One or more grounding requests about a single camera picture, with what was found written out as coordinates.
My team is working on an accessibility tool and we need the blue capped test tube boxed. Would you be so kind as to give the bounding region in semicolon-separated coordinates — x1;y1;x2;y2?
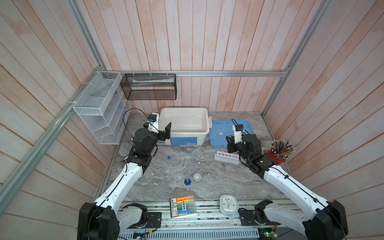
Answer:
168;156;192;160

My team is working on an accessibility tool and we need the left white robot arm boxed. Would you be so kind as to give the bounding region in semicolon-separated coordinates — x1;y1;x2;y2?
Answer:
77;123;172;240

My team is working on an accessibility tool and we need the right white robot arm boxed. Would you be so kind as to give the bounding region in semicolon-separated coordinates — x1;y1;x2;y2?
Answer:
226;131;349;240

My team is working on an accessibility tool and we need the white test tube rack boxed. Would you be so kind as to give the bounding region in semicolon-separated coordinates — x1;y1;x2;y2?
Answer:
214;151;240;165

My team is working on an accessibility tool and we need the pale green small box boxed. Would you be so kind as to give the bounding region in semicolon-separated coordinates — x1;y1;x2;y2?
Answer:
261;140;274;156

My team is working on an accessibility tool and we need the blue plastic bin lid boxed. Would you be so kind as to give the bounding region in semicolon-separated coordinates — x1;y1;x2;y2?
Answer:
209;120;253;148

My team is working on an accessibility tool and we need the white plastic storage bin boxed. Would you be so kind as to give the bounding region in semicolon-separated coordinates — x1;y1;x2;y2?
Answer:
159;108;212;146

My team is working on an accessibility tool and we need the red pencil cup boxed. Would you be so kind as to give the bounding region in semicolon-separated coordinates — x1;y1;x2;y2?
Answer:
267;152;286;165

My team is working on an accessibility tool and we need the colored pencils bundle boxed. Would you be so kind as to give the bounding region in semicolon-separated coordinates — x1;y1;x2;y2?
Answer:
272;140;296;160

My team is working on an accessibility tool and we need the clear glass petri dish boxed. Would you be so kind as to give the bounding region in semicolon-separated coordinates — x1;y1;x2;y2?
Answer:
161;170;177;185

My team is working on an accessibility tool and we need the small white round dish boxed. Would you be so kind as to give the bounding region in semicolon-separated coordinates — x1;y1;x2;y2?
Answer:
193;173;202;181

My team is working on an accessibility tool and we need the blue hexagonal bottle cap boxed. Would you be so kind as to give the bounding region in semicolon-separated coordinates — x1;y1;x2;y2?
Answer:
184;179;192;186

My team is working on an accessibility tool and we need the white round clock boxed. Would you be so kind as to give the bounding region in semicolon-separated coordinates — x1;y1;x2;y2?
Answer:
219;194;239;217

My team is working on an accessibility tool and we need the highlighter marker pack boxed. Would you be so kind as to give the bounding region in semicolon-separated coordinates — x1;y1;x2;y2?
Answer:
169;196;197;218

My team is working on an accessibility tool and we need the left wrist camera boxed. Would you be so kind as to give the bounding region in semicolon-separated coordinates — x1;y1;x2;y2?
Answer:
148;113;160;134

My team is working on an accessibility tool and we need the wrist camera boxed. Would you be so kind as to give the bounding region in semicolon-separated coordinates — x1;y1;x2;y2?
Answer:
148;113;160;134
233;124;244;144

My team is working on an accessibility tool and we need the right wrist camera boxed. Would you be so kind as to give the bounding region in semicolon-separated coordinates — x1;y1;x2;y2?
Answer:
233;124;244;144

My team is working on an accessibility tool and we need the white wire mesh shelf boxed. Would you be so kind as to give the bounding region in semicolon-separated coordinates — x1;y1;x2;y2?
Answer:
74;71;128;145

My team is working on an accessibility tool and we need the black wire mesh basket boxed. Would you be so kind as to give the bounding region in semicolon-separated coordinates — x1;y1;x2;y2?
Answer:
120;73;178;101

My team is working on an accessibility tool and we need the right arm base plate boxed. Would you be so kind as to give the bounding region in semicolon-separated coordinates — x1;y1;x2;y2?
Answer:
238;208;280;226

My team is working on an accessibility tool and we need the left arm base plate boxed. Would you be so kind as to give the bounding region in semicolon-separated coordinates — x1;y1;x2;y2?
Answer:
129;212;162;229

